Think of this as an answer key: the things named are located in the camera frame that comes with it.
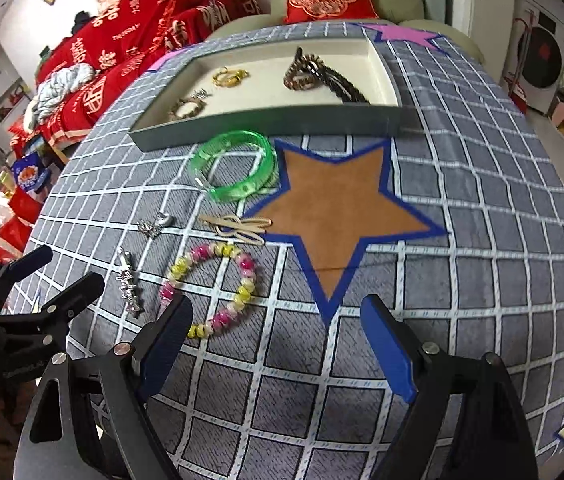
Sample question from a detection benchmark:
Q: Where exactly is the silver rhinestone hair clip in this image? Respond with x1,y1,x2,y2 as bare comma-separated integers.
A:
118,248,144,318

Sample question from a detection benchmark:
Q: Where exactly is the pink yellow bead bracelet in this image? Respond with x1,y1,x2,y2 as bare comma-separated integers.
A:
158,242,258,339

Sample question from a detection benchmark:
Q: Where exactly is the beige hair clip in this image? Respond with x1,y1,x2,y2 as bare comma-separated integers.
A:
197,214,273,246

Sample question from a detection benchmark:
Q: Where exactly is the green translucent bangle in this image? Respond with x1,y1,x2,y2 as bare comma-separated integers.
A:
189,130,276,203

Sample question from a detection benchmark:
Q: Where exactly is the gold bead bracelet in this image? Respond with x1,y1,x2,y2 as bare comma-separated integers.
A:
211,65,251,89

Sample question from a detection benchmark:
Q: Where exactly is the black claw hair clip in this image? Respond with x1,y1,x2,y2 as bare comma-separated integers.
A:
284,47,369,104

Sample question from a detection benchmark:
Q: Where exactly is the cream jewelry tray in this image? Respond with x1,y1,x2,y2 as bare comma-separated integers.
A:
129,38,407,152

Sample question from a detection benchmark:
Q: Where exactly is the blue snack box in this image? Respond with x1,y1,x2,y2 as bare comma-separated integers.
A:
12,153,50,193

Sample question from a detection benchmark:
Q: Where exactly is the grey checked tablecloth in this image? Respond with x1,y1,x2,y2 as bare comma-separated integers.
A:
9,23,564,479

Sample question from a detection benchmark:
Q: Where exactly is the grey white knotted cloth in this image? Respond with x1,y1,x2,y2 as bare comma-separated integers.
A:
22,63,96,133

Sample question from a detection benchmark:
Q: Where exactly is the red wedding bedspread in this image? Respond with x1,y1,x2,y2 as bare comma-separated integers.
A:
8,0,260,154

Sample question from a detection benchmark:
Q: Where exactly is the white washing machine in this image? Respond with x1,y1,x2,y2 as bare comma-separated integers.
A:
501,0,564,114

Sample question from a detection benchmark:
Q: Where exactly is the green armchair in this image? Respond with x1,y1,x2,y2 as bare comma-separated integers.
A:
206,0,486,66

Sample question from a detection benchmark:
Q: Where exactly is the brown bead bracelet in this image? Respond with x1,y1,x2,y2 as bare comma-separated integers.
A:
168,88,214,123

